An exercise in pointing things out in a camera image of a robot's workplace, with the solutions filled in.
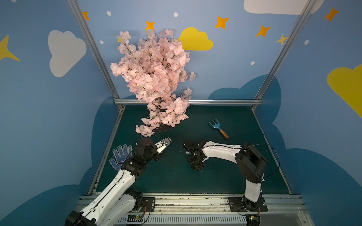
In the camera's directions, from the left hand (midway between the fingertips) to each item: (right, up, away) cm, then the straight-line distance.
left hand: (162, 140), depth 80 cm
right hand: (+17, -17, +8) cm, 25 cm away
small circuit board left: (-13, -40, -7) cm, 43 cm away
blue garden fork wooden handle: (+39, +8, +27) cm, 49 cm away
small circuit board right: (+49, -41, -7) cm, 65 cm away
